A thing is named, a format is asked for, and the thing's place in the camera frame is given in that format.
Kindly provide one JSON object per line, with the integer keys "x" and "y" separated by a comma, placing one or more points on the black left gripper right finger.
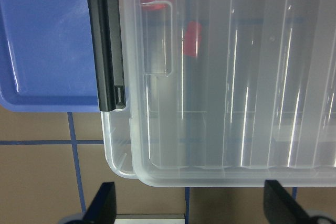
{"x": 280, "y": 207}

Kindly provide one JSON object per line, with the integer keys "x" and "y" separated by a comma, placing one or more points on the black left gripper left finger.
{"x": 103, "y": 207}

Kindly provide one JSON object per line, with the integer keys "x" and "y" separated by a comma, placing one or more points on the clear plastic box lid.
{"x": 257, "y": 103}

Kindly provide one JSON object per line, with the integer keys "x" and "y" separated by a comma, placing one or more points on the clear plastic storage box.
{"x": 117, "y": 142}

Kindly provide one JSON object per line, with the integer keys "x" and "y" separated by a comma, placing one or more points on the red block inside box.
{"x": 192, "y": 39}

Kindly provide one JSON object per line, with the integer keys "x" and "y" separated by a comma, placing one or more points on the blue plastic tray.
{"x": 47, "y": 62}

